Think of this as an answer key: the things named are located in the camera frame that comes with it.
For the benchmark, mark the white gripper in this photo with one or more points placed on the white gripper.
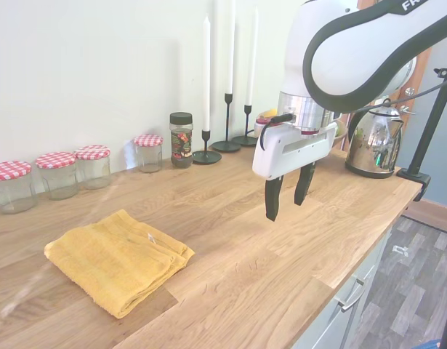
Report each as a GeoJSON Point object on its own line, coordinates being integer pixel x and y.
{"type": "Point", "coordinates": [281, 152]}

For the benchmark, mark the yellow terry towel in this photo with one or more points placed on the yellow terry towel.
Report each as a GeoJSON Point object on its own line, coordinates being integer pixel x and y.
{"type": "Point", "coordinates": [114, 261]}

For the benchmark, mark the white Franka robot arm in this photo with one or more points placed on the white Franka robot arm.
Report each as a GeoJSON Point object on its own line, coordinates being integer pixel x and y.
{"type": "Point", "coordinates": [336, 54]}

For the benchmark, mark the wooden fruit bowl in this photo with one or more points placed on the wooden fruit bowl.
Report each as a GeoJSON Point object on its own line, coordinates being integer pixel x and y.
{"type": "Point", "coordinates": [342, 137]}

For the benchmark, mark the yellow lemon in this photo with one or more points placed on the yellow lemon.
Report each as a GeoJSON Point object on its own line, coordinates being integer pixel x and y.
{"type": "Point", "coordinates": [271, 113]}

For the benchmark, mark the chrome electric kettle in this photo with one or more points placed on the chrome electric kettle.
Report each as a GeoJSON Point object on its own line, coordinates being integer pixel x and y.
{"type": "Point", "coordinates": [375, 145]}

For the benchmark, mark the coffee jar black lid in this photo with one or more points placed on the coffee jar black lid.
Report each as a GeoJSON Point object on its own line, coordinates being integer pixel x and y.
{"type": "Point", "coordinates": [181, 141]}

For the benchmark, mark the small white floor object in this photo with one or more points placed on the small white floor object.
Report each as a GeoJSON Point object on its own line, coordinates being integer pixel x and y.
{"type": "Point", "coordinates": [400, 251]}

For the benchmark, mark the grey cabinet front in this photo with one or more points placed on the grey cabinet front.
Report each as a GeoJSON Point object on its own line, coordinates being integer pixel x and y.
{"type": "Point", "coordinates": [357, 301]}

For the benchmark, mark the white taper candle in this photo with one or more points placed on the white taper candle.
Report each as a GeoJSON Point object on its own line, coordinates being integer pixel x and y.
{"type": "Point", "coordinates": [206, 72]}
{"type": "Point", "coordinates": [251, 58]}
{"type": "Point", "coordinates": [230, 62]}

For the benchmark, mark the glass jar red checked lid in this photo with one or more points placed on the glass jar red checked lid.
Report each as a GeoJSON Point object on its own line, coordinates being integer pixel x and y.
{"type": "Point", "coordinates": [148, 154]}
{"type": "Point", "coordinates": [57, 178]}
{"type": "Point", "coordinates": [12, 189]}
{"type": "Point", "coordinates": [94, 169]}

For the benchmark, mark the round silver door lock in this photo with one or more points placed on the round silver door lock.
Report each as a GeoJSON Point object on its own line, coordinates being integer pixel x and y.
{"type": "Point", "coordinates": [410, 91]}

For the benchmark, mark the blue fabric item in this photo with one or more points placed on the blue fabric item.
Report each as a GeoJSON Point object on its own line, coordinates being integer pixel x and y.
{"type": "Point", "coordinates": [430, 344]}

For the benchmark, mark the black clamped camera stand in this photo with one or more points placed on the black clamped camera stand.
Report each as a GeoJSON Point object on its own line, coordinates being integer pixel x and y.
{"type": "Point", "coordinates": [414, 174]}

